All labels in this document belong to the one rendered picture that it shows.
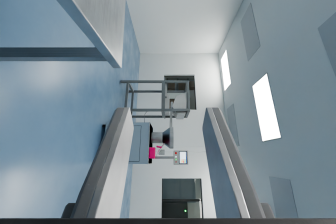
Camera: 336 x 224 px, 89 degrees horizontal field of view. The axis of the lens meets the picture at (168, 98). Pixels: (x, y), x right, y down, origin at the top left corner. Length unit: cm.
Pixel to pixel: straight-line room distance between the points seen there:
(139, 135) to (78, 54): 215
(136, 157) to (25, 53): 217
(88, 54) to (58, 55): 11
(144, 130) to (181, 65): 401
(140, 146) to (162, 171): 278
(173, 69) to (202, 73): 104
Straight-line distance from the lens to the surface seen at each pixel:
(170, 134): 286
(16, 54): 86
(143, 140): 272
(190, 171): 545
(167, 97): 383
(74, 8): 45
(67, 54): 75
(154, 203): 553
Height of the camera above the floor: 105
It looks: level
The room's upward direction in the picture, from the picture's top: 90 degrees clockwise
